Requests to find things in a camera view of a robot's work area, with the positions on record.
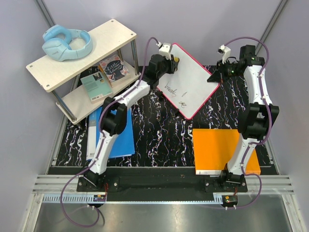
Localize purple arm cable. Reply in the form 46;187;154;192
223;36;273;210
59;36;162;229

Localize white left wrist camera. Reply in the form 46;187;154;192
158;43;172;60

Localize white two-tier shelf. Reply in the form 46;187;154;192
26;19;139;125

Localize light blue headphones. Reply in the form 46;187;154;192
42;25;93;61

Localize teal paperback book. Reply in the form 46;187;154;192
81;72;112;104

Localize blue folder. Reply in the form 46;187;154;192
86;107;135;161

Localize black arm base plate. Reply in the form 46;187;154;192
77;174;248;193

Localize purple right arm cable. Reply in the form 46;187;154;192
223;36;273;210

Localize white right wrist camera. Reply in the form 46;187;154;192
217;44;231;64

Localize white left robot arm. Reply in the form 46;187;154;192
81;54;180;191

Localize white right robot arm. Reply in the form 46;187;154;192
207;55;279;192

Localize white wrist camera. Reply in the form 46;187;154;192
158;43;172;60
217;44;231;64

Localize pink framed whiteboard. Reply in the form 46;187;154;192
157;43;219;119

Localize Little Women book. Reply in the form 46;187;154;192
99;54;130;87

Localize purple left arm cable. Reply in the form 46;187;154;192
59;36;162;229

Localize orange book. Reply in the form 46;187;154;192
192;129;261;175

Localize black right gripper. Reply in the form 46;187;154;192
207;60;240;85

